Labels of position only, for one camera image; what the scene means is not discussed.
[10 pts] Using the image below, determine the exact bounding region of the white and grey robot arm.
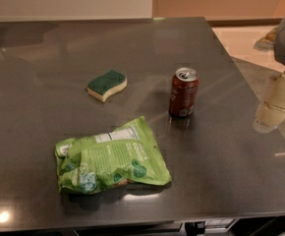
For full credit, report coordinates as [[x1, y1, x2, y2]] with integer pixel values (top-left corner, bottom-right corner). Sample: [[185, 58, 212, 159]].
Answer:
[[254, 17, 285, 133]]

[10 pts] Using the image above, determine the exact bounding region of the red coke can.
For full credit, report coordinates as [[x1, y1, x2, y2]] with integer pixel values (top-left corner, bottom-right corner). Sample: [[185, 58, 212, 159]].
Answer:
[[169, 67, 200, 118]]

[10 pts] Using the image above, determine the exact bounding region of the green and yellow sponge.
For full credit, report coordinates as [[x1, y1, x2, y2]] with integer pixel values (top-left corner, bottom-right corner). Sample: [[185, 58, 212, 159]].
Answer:
[[86, 70, 127, 102]]

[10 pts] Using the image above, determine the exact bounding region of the green chip bag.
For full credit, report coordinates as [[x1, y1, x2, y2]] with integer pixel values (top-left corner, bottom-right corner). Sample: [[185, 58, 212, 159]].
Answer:
[[55, 117, 171, 195]]

